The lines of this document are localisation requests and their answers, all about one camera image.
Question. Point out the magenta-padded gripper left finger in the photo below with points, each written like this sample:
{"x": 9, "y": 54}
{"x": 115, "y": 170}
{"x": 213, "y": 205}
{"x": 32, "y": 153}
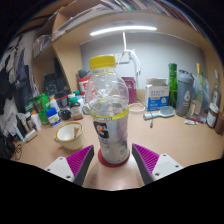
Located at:
{"x": 59, "y": 166}

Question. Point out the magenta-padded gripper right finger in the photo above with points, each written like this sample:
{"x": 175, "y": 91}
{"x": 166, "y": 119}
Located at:
{"x": 165, "y": 165}

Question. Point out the clear yellow-capped drink bottle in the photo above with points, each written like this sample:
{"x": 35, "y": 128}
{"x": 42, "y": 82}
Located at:
{"x": 108, "y": 116}

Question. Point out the cream mug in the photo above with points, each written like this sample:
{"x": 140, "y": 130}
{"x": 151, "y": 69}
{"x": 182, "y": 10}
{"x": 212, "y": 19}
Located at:
{"x": 70, "y": 136}

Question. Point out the white bottle with blue cap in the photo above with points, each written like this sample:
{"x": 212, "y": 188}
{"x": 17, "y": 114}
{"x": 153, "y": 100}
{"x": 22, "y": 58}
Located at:
{"x": 53, "y": 117}

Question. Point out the light blue hairbrush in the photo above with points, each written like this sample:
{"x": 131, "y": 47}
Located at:
{"x": 165, "y": 111}

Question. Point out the black bag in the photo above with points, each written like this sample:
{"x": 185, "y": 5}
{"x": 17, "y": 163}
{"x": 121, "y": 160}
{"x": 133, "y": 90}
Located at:
{"x": 6, "y": 146}

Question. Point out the brown bottle with green cap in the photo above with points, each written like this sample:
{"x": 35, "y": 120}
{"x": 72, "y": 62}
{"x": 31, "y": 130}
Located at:
{"x": 76, "y": 110}

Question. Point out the green packet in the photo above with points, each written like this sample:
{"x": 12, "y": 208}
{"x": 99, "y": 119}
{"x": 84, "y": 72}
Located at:
{"x": 41, "y": 106}

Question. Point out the white-lidded jar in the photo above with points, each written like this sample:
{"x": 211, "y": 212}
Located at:
{"x": 212, "y": 116}

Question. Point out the brown mug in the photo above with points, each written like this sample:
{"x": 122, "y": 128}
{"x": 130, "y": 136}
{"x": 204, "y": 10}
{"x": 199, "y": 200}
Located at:
{"x": 220, "y": 124}

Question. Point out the white and blue box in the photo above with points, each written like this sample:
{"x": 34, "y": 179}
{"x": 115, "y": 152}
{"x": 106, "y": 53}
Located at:
{"x": 156, "y": 96}

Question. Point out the grey shaker bottle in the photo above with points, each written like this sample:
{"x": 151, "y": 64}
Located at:
{"x": 184, "y": 95}

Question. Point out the tall green bottle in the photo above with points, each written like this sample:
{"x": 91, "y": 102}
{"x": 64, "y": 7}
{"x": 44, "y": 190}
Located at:
{"x": 172, "y": 86}

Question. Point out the magenta pouch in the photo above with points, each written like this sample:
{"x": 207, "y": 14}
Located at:
{"x": 130, "y": 90}

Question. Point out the red and white canister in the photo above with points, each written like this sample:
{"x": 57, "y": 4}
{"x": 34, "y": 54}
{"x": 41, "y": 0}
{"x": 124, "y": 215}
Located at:
{"x": 83, "y": 86}

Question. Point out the clear glass bottle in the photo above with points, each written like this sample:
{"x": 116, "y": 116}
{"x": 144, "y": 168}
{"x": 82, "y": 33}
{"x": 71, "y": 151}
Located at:
{"x": 216, "y": 93}

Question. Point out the hanging dark clothes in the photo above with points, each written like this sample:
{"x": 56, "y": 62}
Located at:
{"x": 15, "y": 80}

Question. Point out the white power strip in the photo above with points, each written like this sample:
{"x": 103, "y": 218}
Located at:
{"x": 123, "y": 58}

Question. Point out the under-shelf light bar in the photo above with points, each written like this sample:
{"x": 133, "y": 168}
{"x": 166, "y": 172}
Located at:
{"x": 123, "y": 30}

